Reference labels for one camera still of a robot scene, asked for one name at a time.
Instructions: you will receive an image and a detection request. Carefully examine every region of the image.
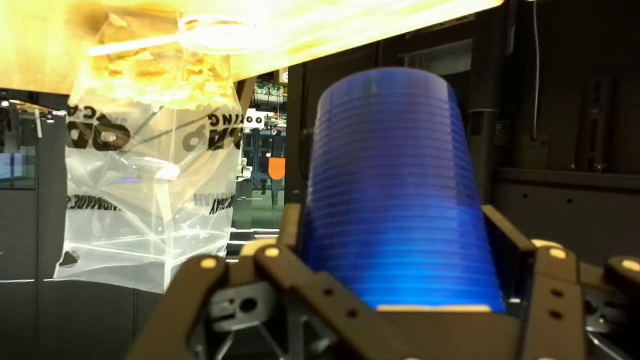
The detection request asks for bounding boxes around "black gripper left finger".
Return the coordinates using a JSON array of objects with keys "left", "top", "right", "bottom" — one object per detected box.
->
[{"left": 124, "top": 201, "right": 416, "bottom": 360}]

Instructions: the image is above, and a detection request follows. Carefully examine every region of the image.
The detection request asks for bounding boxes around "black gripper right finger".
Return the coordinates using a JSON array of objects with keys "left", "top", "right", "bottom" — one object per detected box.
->
[{"left": 480, "top": 204, "right": 640, "bottom": 360}]

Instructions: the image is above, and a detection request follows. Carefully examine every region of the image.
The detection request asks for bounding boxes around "blue ribbed plastic cup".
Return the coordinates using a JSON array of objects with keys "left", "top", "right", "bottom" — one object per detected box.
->
[{"left": 298, "top": 66, "right": 509, "bottom": 313}]

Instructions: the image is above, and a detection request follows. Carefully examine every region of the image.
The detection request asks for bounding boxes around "clear plastic bag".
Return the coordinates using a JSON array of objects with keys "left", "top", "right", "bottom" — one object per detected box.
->
[{"left": 53, "top": 12, "right": 258, "bottom": 295}]

